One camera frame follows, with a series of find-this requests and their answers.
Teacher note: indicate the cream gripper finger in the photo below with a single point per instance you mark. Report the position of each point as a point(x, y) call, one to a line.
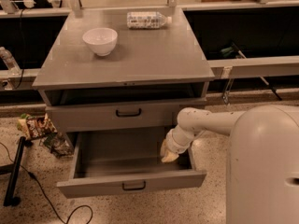
point(163, 148)
point(169, 157)

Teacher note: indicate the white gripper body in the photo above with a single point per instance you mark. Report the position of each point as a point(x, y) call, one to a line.
point(172, 143)

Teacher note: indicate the grey drawer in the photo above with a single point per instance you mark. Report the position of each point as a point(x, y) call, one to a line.
point(110, 116)
point(122, 161)

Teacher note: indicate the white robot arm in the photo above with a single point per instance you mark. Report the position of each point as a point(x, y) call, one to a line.
point(262, 169)

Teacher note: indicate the grey top drawer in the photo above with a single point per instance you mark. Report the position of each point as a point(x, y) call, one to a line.
point(110, 116)

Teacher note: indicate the grey drawer cabinet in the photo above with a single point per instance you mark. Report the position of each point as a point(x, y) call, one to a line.
point(124, 94)

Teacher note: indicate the green black tool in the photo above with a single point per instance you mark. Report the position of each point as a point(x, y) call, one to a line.
point(233, 48)

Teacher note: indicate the green snack bag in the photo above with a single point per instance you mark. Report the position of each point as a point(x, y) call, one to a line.
point(57, 145)

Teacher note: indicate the white ceramic bowl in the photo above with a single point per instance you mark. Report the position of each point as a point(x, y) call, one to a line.
point(101, 41)

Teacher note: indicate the clear plastic water bottle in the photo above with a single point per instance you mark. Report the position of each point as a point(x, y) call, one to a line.
point(147, 20)

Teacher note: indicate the brown snack bag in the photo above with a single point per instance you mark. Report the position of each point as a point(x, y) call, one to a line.
point(34, 127)

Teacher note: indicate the black stand leg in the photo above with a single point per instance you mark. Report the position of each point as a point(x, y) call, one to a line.
point(13, 170)

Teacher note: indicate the clear bottle at left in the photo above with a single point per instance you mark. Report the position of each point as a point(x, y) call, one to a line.
point(10, 62)

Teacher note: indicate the grey metal rail frame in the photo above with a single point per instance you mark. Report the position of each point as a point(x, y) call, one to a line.
point(255, 66)

